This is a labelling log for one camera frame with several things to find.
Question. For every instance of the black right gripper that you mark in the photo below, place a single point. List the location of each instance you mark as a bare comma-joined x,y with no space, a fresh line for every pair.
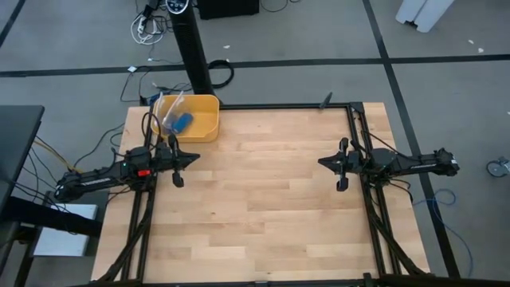
350,161

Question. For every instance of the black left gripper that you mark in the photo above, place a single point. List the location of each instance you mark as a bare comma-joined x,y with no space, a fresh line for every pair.
169,159

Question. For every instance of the blue elastic bandage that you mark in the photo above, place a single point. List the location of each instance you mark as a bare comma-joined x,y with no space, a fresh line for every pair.
182,123

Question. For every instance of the clear plastic bag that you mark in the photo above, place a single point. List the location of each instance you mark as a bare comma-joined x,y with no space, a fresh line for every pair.
175,107
158,107

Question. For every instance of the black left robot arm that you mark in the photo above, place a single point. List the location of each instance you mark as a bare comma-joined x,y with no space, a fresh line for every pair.
103,179

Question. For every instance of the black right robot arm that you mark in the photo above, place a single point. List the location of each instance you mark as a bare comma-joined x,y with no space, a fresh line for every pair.
414,162

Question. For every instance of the yellow plastic bin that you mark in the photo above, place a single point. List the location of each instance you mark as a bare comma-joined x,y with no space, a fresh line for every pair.
205,119

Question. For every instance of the black tower fan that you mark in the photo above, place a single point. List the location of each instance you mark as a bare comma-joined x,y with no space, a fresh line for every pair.
191,48

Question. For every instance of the white shelf panel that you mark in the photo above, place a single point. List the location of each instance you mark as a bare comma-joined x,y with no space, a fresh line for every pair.
60,239

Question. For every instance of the black equipment box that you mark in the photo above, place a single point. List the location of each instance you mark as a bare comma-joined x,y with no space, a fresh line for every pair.
227,8

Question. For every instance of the grey caster wheel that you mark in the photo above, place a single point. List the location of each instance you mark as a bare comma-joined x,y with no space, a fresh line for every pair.
497,167

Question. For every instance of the black desk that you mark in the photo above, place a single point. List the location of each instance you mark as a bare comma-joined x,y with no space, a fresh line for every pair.
18,143

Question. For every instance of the white plastic housing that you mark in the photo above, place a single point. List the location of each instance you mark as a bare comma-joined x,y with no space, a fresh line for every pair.
424,14

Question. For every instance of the black pointed bracket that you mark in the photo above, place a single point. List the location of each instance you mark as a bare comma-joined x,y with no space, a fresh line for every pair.
326,100

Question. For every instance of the black aluminium table frame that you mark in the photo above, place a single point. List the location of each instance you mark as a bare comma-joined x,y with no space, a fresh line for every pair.
358,239

